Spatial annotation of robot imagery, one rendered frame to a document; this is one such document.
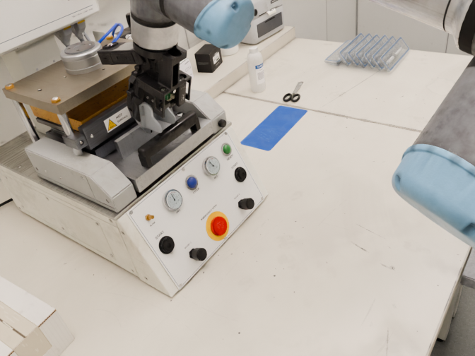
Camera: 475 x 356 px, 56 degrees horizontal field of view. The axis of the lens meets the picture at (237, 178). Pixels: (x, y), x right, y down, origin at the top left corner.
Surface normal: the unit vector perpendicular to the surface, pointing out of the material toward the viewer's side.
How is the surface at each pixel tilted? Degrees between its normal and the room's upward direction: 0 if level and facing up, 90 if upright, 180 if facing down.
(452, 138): 46
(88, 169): 0
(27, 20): 90
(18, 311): 2
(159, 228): 65
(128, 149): 90
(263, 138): 0
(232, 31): 110
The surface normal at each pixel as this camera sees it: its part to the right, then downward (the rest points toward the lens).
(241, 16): 0.76, 0.55
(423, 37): -0.57, 0.56
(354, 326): -0.14, -0.79
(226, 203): 0.66, -0.09
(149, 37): -0.12, 0.74
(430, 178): -0.73, -0.23
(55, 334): 0.85, 0.20
